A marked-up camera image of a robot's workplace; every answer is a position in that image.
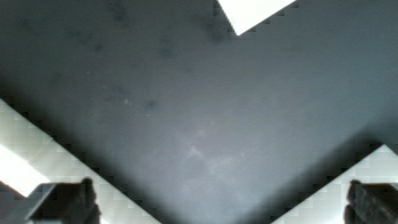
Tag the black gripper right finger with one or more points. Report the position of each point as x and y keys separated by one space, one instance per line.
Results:
x=371 y=208

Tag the white marker sheet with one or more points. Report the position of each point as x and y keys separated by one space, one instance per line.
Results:
x=249 y=11

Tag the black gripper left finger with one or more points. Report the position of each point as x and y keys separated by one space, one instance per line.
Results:
x=64 y=204

